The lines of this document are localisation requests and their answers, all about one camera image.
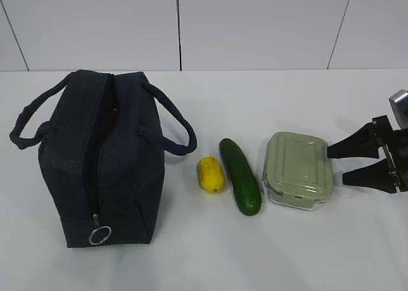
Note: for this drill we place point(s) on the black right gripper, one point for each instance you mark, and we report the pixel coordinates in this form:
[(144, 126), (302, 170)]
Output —
[(388, 175)]

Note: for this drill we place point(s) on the green lidded glass container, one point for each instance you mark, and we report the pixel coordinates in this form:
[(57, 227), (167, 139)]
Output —
[(297, 172)]

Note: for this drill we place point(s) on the green cucumber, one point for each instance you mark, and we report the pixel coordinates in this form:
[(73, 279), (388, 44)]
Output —
[(245, 185)]

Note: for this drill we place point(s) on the yellow corn cob piece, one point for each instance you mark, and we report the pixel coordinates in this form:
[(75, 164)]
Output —
[(211, 175)]

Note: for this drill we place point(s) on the navy blue lunch bag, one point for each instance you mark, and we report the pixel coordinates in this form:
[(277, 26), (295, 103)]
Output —
[(101, 142)]

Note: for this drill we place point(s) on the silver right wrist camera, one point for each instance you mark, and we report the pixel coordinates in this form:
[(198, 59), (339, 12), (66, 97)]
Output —
[(399, 106)]

